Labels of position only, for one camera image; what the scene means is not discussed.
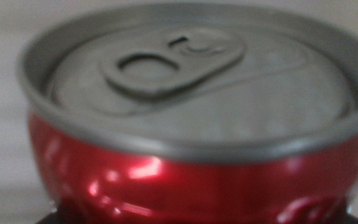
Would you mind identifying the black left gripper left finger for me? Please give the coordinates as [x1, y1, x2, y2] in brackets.
[35, 208, 62, 224]

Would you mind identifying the red soda can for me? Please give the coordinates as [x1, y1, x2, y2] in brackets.
[17, 2, 358, 224]

